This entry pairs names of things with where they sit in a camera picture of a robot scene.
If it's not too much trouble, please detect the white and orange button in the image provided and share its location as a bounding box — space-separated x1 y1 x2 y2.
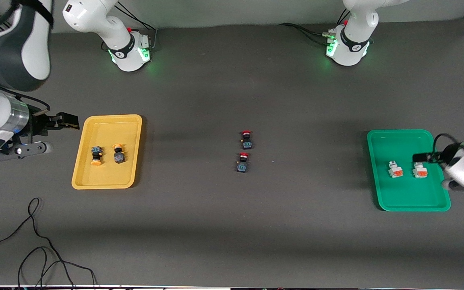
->
412 162 429 179
388 160 404 179

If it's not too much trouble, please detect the black arm base cable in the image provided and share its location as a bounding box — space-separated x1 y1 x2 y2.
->
278 8 351 47
117 3 158 51

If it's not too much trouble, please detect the green plastic tray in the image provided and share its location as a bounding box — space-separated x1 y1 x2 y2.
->
367 129 452 212

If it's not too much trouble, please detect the loose black cable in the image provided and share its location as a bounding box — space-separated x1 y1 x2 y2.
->
0 197 97 288

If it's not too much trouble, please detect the black left arm base cable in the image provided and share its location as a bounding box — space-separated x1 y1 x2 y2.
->
278 8 351 47

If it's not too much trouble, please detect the black right arm base cable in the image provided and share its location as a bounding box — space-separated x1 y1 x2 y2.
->
117 3 158 51

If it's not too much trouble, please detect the yellow plastic tray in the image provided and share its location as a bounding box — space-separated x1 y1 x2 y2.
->
71 114 143 190

